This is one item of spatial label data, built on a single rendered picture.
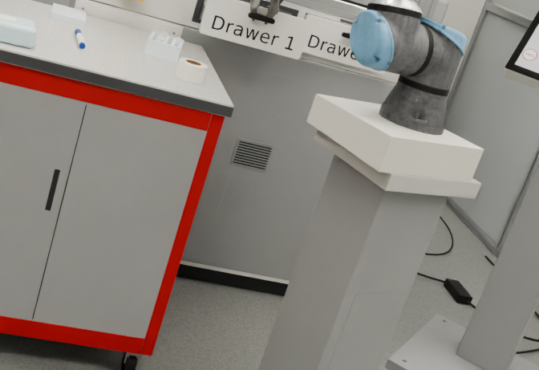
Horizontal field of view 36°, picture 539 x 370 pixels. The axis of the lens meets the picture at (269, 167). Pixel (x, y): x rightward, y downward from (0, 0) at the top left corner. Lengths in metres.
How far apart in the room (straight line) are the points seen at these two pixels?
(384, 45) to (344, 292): 0.56
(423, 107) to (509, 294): 1.02
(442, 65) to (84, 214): 0.86
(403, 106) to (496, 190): 2.35
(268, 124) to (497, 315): 0.94
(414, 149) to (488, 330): 1.13
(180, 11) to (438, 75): 0.86
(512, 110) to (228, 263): 1.98
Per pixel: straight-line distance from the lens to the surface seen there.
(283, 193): 2.61
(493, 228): 4.10
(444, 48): 1.82
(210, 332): 2.47
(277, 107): 2.50
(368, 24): 1.74
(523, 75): 2.49
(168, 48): 2.08
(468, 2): 6.17
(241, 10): 2.25
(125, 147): 1.86
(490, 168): 4.24
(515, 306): 2.71
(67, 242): 1.95
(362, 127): 1.76
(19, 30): 1.82
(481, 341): 2.77
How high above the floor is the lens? 1.20
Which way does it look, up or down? 17 degrees down
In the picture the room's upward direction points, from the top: 18 degrees clockwise
